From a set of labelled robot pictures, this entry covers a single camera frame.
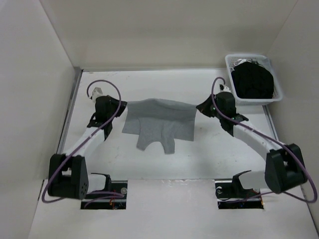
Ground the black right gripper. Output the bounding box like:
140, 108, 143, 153
196, 94, 224, 120

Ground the grey tank top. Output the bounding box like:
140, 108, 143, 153
122, 98, 196, 154

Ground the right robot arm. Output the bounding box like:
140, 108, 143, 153
196, 92, 309, 197

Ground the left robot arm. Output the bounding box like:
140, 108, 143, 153
46, 96, 127, 200

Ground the black tank top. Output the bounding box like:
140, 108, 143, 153
231, 62, 274, 99

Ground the white tank top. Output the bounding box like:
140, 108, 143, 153
234, 58, 250, 67

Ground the white plastic basket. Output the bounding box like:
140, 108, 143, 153
225, 53, 283, 105

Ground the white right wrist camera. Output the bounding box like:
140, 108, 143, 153
219, 84, 231, 93

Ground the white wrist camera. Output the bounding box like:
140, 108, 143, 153
91, 87, 103, 102
219, 84, 231, 93

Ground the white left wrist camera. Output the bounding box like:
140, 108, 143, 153
91, 87, 103, 102

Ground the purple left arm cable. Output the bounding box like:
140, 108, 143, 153
41, 79, 125, 207

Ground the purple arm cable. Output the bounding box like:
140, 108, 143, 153
41, 79, 125, 207
211, 77, 319, 204

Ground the left aluminium table rail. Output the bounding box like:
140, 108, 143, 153
55, 67, 83, 153

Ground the aluminium table rail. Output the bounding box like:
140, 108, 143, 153
263, 106, 279, 141
55, 67, 83, 153

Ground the right aluminium table rail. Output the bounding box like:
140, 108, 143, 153
263, 106, 279, 141

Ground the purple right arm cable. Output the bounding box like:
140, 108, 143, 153
211, 77, 319, 204

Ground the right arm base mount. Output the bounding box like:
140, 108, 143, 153
215, 170, 264, 210

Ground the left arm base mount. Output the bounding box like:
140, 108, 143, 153
80, 181, 128, 210

